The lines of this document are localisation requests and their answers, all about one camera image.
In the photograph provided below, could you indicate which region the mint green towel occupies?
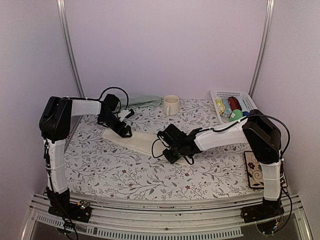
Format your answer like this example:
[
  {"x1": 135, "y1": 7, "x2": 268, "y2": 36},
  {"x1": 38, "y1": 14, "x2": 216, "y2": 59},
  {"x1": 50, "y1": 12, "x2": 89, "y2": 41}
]
[{"x1": 128, "y1": 95, "x2": 162, "y2": 108}]

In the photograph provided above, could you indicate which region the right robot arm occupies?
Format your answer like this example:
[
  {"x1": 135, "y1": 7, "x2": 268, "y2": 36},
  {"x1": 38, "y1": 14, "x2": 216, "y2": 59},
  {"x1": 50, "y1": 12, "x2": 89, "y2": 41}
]
[{"x1": 156, "y1": 109, "x2": 288, "y2": 218}]

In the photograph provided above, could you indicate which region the red rolled towel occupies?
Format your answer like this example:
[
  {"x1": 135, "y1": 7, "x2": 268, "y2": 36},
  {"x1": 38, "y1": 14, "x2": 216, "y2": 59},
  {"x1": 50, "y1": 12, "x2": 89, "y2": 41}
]
[{"x1": 228, "y1": 96, "x2": 242, "y2": 111}]

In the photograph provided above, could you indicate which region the floral table mat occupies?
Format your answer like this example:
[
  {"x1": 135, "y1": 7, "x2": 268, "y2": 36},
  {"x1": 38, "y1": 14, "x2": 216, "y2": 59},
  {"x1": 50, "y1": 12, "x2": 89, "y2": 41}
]
[{"x1": 48, "y1": 98, "x2": 273, "y2": 202}]

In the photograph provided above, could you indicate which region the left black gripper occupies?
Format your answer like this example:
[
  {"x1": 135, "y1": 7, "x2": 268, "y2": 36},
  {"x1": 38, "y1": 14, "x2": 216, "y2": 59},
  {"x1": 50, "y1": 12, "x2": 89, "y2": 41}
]
[{"x1": 99, "y1": 112, "x2": 132, "y2": 138}]

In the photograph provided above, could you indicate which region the cream ceramic mug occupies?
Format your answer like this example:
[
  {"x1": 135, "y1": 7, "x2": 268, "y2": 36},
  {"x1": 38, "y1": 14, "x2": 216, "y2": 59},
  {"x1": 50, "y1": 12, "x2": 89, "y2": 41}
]
[{"x1": 163, "y1": 95, "x2": 180, "y2": 117}]

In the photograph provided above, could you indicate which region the white plastic basket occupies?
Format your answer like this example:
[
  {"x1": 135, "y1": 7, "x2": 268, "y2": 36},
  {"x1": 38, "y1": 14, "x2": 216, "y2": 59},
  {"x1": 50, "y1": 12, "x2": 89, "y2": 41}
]
[{"x1": 210, "y1": 90, "x2": 258, "y2": 124}]

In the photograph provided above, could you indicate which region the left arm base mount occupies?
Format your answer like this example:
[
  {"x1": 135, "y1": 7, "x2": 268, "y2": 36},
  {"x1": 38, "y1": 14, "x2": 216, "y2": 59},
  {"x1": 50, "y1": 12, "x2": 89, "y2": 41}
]
[{"x1": 48, "y1": 200, "x2": 92, "y2": 223}]

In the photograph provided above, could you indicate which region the aluminium frame post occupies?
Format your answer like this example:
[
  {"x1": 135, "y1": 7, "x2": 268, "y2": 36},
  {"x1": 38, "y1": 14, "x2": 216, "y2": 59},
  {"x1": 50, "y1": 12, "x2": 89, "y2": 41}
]
[
  {"x1": 56, "y1": 0, "x2": 85, "y2": 97},
  {"x1": 248, "y1": 0, "x2": 275, "y2": 98}
]

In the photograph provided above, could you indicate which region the light blue rolled towel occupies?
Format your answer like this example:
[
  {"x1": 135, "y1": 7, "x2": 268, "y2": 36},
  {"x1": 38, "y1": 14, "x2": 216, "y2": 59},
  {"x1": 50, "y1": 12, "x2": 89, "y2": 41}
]
[{"x1": 221, "y1": 98, "x2": 232, "y2": 117}]

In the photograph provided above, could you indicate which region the left aluminium frame post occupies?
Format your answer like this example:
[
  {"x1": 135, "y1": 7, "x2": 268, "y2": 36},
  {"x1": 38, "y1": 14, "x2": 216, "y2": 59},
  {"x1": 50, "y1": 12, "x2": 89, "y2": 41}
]
[{"x1": 56, "y1": 0, "x2": 85, "y2": 97}]

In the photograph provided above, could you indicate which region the green rolled towel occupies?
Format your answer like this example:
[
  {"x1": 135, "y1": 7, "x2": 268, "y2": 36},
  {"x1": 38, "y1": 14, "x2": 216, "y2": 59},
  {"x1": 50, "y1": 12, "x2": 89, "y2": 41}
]
[{"x1": 229, "y1": 109, "x2": 243, "y2": 122}]

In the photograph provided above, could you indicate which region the cream white towel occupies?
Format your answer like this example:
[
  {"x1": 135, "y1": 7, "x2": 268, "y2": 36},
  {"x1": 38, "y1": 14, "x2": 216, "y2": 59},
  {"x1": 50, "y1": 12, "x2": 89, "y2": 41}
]
[{"x1": 102, "y1": 129, "x2": 166, "y2": 157}]

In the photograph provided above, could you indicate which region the right aluminium frame post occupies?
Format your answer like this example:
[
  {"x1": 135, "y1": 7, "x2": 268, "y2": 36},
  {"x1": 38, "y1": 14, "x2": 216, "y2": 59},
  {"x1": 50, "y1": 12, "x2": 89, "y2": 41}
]
[{"x1": 248, "y1": 0, "x2": 275, "y2": 98}]

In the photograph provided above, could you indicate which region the aluminium front rail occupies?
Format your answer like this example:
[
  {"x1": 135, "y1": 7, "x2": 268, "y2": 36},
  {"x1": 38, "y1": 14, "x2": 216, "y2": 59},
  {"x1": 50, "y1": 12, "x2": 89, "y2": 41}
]
[{"x1": 21, "y1": 192, "x2": 313, "y2": 240}]

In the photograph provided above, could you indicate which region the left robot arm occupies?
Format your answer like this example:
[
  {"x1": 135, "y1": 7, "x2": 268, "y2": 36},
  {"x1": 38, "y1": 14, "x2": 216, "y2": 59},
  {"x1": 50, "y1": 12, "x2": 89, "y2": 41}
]
[{"x1": 39, "y1": 90, "x2": 134, "y2": 217}]

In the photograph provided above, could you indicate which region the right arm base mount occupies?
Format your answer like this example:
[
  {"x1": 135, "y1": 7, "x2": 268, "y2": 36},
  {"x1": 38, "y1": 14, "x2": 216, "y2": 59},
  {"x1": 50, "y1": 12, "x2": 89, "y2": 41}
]
[{"x1": 240, "y1": 198, "x2": 285, "y2": 223}]

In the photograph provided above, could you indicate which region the yellow rolled towel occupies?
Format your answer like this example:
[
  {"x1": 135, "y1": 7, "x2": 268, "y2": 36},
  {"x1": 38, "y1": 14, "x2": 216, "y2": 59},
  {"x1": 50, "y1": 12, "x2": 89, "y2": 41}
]
[{"x1": 214, "y1": 96, "x2": 226, "y2": 115}]

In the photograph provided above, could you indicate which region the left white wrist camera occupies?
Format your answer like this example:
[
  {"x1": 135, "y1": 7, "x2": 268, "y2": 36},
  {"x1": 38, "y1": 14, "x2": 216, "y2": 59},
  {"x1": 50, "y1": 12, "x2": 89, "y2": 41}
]
[{"x1": 117, "y1": 109, "x2": 135, "y2": 122}]

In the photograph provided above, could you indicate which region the floral square plate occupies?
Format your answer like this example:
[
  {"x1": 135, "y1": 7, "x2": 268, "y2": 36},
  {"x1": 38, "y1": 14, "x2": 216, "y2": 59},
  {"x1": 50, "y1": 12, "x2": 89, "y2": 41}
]
[{"x1": 244, "y1": 151, "x2": 264, "y2": 189}]

